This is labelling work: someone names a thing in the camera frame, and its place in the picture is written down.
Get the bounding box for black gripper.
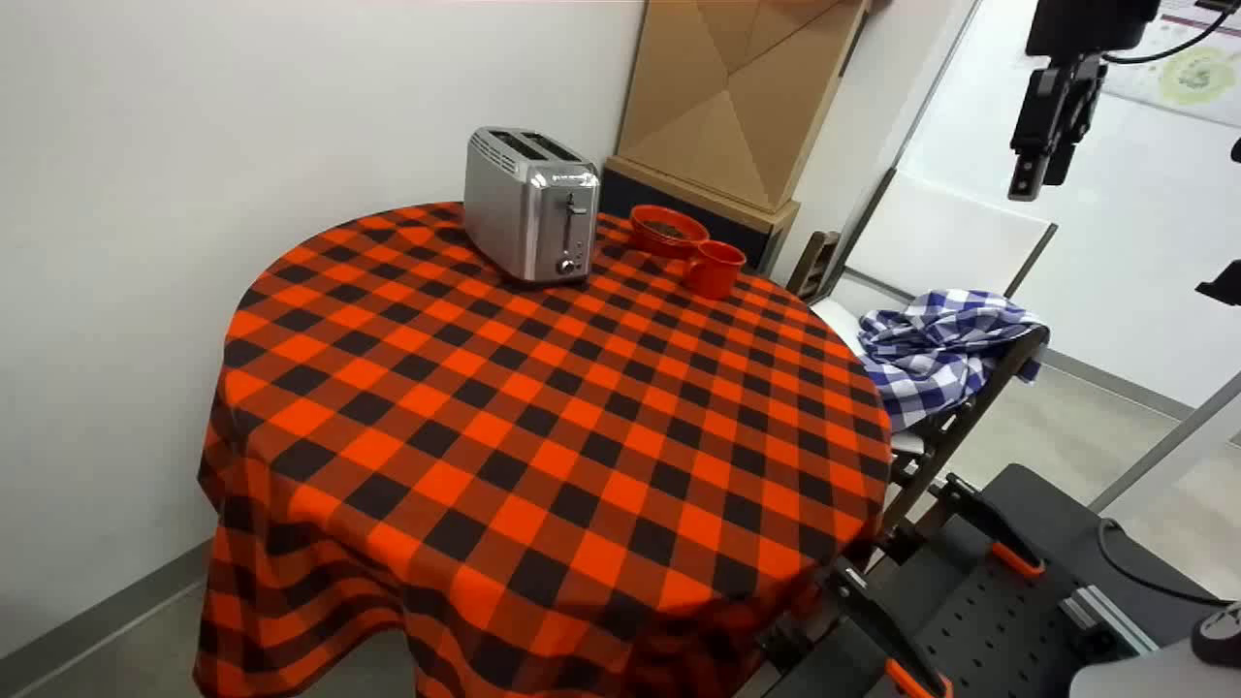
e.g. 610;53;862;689
1006;0;1159;202

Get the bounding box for silver two-slot toaster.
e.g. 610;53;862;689
466;130;601;283

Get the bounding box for black folding cart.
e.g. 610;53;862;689
760;323;1241;698

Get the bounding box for cardboard box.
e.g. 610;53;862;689
611;0;872;221

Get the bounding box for red bowl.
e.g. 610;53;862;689
628;207;708;260

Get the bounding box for orange black checkered tablecloth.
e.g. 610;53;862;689
195;202;890;698

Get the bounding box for blue white checkered cloth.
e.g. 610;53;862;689
855;289;1037;432

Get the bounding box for red mug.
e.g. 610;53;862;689
681;239;749;298

